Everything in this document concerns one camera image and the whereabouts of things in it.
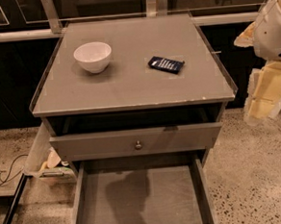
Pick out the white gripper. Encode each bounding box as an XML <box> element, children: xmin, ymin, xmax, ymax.
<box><xmin>234</xmin><ymin>9</ymin><xmax>281</xmax><ymax>126</ymax></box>

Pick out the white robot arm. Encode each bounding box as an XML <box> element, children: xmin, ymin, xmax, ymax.
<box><xmin>234</xmin><ymin>0</ymin><xmax>281</xmax><ymax>125</ymax></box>

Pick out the grey drawer cabinet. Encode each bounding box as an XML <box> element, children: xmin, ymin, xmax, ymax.
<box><xmin>22</xmin><ymin>11</ymin><xmax>247</xmax><ymax>224</ymax></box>

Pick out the round metal drawer knob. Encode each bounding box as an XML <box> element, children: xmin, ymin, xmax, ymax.
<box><xmin>135</xmin><ymin>141</ymin><xmax>143</xmax><ymax>150</ymax></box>

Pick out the grey open middle drawer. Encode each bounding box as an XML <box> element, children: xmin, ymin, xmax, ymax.
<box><xmin>71</xmin><ymin>152</ymin><xmax>218</xmax><ymax>224</ymax></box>

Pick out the grey top drawer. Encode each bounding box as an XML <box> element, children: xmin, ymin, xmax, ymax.
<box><xmin>50</xmin><ymin>122</ymin><xmax>221</xmax><ymax>162</ymax></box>

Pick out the white ceramic bowl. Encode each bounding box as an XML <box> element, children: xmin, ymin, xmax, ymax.
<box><xmin>74</xmin><ymin>41</ymin><xmax>113</xmax><ymax>74</ymax></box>

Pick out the clear plastic storage bin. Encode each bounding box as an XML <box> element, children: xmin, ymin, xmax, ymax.
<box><xmin>24</xmin><ymin>125</ymin><xmax>76</xmax><ymax>186</ymax></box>

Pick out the metal railing frame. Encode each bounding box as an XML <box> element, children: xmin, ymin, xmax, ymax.
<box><xmin>0</xmin><ymin>0</ymin><xmax>268</xmax><ymax>41</ymax></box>

